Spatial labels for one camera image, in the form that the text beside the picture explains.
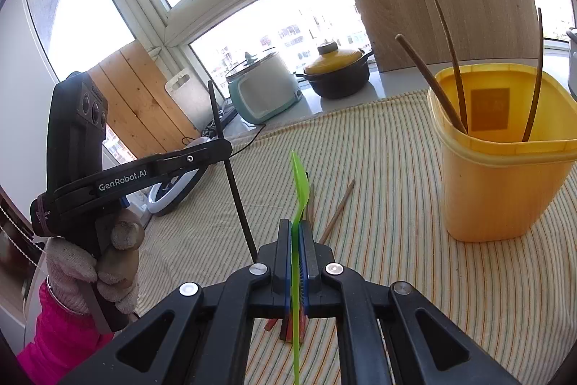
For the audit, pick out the yellow pot lid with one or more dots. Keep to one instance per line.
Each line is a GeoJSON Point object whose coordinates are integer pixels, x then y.
{"type": "Point", "coordinates": [333, 62]}

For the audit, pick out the apartment building outside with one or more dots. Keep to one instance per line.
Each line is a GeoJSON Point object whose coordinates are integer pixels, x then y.
{"type": "Point", "coordinates": [293, 28]}

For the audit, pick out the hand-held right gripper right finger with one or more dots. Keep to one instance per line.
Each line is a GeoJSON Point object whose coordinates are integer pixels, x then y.
{"type": "Point", "coordinates": [311, 263]}

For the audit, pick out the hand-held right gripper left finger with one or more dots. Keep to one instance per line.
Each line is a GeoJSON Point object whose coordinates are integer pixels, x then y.
{"type": "Point", "coordinates": [281, 263]}

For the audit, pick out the person's left hand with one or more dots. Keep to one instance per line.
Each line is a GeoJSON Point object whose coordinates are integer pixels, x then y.
{"type": "Point", "coordinates": [67, 272]}

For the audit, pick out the white cutting board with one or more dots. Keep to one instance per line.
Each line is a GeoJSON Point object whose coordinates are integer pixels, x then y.
{"type": "Point", "coordinates": [185, 96]}

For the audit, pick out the black metal tool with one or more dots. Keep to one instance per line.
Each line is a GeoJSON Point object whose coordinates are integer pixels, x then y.
{"type": "Point", "coordinates": [227, 112]}

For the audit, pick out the yellow plastic container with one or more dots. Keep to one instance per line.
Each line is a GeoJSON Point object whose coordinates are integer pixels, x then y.
{"type": "Point", "coordinates": [496, 195]}

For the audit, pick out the black clay pot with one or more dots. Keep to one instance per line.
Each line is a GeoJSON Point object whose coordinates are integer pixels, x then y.
{"type": "Point", "coordinates": [338, 85]}

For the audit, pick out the person's left forearm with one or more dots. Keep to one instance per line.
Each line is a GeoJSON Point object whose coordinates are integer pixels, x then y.
{"type": "Point", "coordinates": [58, 340]}

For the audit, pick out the green plastic spoon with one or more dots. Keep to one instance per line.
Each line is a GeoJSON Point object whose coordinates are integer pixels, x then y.
{"type": "Point", "coordinates": [300, 182]}

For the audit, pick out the striped tablecloth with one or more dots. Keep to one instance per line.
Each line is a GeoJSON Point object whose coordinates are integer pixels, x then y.
{"type": "Point", "coordinates": [383, 168]}

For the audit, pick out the white teal electric cooker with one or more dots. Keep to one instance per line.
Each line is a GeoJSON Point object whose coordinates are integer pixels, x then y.
{"type": "Point", "coordinates": [266, 96]}

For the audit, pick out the white window frame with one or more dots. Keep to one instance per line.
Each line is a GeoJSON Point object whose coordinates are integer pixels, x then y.
{"type": "Point", "coordinates": [176, 24]}

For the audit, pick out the pine plank board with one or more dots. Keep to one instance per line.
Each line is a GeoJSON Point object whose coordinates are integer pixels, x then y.
{"type": "Point", "coordinates": [139, 96]}

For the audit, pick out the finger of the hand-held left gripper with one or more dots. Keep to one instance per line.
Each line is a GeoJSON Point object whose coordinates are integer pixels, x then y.
{"type": "Point", "coordinates": [194, 159]}

